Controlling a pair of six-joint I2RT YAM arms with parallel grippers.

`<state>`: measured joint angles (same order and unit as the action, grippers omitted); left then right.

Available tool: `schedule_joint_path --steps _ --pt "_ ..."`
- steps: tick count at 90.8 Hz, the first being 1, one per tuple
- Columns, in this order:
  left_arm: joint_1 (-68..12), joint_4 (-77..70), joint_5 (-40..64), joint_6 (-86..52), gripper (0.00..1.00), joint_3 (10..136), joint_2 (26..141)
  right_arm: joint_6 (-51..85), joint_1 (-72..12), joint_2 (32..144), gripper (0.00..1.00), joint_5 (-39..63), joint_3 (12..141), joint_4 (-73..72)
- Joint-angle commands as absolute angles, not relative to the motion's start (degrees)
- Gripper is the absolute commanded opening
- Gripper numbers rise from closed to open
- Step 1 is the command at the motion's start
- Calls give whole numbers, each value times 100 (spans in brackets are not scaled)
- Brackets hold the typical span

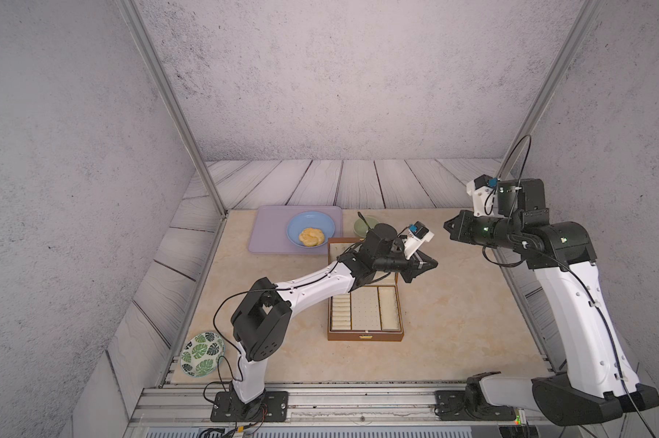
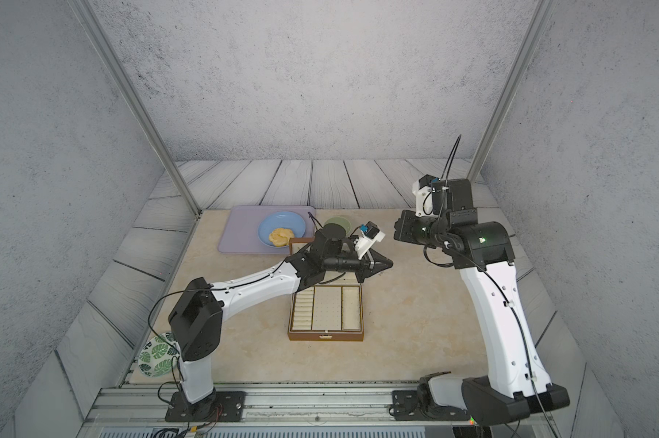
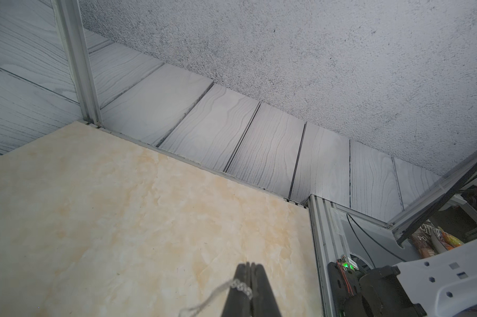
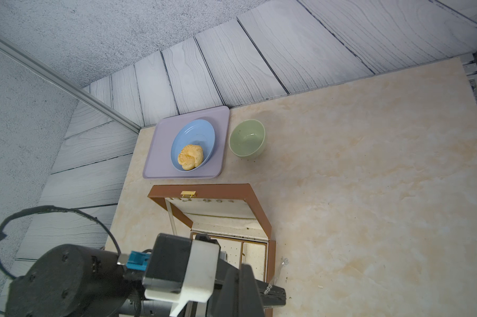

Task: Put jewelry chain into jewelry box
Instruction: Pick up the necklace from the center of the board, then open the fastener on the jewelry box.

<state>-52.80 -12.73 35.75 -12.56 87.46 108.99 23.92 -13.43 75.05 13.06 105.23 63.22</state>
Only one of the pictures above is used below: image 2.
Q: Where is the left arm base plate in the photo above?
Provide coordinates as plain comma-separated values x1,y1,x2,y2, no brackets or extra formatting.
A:
165,391,246,423

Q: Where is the metal frame post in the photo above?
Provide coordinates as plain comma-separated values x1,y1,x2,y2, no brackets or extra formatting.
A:
69,0,203,219
466,0,555,182

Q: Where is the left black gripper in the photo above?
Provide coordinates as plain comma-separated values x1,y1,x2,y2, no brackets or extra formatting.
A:
320,249,393,284

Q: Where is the brown jewelry box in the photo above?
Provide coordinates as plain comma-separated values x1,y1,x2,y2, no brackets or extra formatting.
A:
286,236,365,343

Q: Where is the yellow pastry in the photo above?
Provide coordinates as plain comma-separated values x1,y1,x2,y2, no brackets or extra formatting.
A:
269,227,295,247

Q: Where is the aluminium mounting rail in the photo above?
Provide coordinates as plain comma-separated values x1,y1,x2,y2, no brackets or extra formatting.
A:
77,382,560,438

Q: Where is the purple tray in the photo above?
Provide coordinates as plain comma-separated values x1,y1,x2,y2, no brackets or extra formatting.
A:
218,205,316,256

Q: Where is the green bowl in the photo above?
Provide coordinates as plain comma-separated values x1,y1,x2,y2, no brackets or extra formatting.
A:
324,216,351,235

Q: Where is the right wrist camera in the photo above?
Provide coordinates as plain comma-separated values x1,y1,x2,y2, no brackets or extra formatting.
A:
412,174,438,217

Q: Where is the right metal frame post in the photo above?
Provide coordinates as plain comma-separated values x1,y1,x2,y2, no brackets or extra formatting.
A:
466,0,555,182

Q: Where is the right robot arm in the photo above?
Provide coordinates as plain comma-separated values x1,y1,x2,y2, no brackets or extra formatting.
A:
394,174,570,426

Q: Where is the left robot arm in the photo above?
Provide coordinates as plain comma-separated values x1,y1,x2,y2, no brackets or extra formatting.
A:
168,222,393,406

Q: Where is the left metal frame post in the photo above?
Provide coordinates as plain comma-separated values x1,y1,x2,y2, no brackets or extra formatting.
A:
69,0,203,219

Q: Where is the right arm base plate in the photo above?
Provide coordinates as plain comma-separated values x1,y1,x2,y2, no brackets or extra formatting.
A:
388,387,470,421

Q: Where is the blue plate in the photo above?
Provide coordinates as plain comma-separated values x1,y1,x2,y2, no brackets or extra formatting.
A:
258,211,307,247

